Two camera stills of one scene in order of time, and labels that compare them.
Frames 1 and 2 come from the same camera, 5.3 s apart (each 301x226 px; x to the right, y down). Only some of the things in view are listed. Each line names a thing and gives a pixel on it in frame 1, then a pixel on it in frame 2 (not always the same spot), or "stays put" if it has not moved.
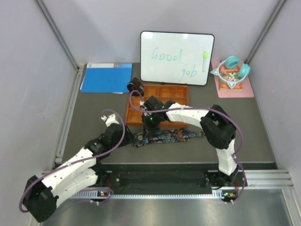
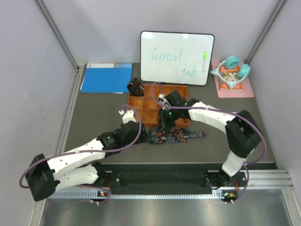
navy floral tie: x=174 y=135 stays put
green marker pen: x=205 y=55 stays put
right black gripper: x=146 y=127 → x=163 y=123
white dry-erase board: x=175 y=57 stays put
